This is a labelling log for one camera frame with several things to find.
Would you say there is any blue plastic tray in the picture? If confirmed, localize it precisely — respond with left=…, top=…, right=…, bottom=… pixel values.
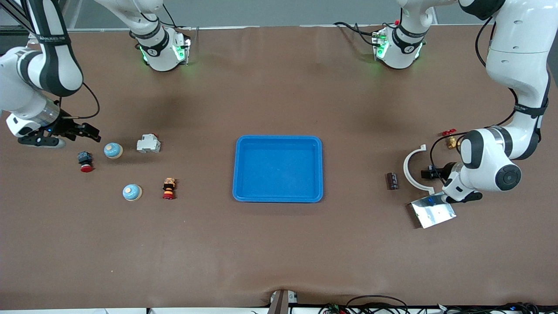
left=232, top=135, right=323, bottom=204

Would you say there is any brown table cover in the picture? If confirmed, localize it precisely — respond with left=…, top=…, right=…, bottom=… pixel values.
left=0, top=24, right=558, bottom=310

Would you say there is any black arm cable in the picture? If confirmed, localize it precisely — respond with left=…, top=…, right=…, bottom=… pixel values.
left=56, top=82, right=101, bottom=120
left=429, top=17, right=519, bottom=175

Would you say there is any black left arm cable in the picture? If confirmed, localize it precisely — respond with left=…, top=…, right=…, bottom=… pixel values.
left=429, top=17, right=519, bottom=175

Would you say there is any black base cable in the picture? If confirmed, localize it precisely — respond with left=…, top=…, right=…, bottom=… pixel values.
left=333, top=21, right=376, bottom=46

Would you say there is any red mushroom button black block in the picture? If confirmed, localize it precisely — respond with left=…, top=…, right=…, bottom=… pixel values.
left=77, top=151, right=94, bottom=173

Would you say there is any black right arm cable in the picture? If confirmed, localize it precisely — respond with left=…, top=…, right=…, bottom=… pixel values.
left=56, top=82, right=101, bottom=120

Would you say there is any black looped cable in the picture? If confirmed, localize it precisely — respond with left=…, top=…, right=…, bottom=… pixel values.
left=347, top=295, right=410, bottom=314

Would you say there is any brass valve red handle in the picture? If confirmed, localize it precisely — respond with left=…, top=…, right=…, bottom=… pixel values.
left=442, top=129, right=460, bottom=150

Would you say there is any white circuit breaker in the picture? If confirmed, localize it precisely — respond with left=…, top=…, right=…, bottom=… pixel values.
left=136, top=133, right=161, bottom=154

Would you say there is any black cable bundle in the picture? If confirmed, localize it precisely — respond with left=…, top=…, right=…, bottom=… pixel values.
left=436, top=302, right=558, bottom=314

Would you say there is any white curved plastic clamp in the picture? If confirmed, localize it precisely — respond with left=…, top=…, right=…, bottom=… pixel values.
left=403, top=144, right=436, bottom=195

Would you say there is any grey metal table bracket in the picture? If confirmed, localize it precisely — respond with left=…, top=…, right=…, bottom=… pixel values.
left=268, top=290, right=299, bottom=314

